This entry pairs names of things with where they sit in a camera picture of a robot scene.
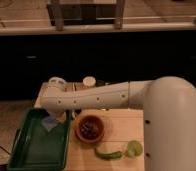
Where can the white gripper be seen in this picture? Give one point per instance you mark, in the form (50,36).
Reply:
(60,117)

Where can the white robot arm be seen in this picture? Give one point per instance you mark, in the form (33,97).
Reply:
(169,115)

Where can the green plastic tray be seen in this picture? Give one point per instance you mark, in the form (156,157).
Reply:
(37,149)

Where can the orange bowl with dark contents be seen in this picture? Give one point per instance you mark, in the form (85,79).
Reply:
(89,129)

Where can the green chili pepper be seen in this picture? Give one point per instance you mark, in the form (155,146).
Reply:
(108,156)

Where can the green lime fruit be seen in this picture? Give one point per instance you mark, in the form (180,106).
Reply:
(134,149)

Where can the wooden chair frame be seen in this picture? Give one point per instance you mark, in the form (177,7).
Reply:
(76,13)

